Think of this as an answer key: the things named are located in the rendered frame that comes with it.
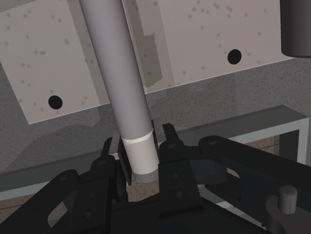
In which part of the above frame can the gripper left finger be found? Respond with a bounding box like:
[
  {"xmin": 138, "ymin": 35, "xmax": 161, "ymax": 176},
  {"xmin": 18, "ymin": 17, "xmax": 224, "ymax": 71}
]
[{"xmin": 0, "ymin": 136, "xmax": 133, "ymax": 234}]

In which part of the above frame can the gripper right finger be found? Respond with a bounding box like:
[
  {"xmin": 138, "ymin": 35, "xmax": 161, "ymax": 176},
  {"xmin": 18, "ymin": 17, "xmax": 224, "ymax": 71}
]
[{"xmin": 157, "ymin": 122, "xmax": 311, "ymax": 228}]

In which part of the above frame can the grey round bar white band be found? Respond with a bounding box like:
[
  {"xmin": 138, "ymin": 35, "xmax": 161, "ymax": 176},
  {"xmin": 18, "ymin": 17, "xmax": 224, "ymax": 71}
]
[{"xmin": 79, "ymin": 0, "xmax": 160, "ymax": 184}]

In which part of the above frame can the grey short pin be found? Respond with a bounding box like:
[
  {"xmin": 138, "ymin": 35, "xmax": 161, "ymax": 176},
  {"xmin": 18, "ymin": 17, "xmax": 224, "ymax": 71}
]
[{"xmin": 278, "ymin": 185, "xmax": 298, "ymax": 215}]

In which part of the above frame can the beige speckled plate with holes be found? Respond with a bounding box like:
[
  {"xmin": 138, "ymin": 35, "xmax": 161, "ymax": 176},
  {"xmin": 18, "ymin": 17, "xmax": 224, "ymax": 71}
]
[{"xmin": 0, "ymin": 0, "xmax": 292, "ymax": 125}]

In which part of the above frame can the dark grey cylinder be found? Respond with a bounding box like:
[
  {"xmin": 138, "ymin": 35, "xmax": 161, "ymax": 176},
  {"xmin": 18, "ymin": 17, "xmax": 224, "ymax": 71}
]
[{"xmin": 280, "ymin": 0, "xmax": 311, "ymax": 58}]

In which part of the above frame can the dark grey lug bracket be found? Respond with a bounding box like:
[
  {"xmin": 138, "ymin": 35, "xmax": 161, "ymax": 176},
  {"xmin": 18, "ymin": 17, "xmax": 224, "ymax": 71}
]
[{"xmin": 265, "ymin": 194, "xmax": 311, "ymax": 234}]

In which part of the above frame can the grey metal bench frame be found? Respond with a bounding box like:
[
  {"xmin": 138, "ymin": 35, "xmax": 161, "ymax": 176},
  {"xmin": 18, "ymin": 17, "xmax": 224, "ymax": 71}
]
[{"xmin": 0, "ymin": 104, "xmax": 307, "ymax": 203}]

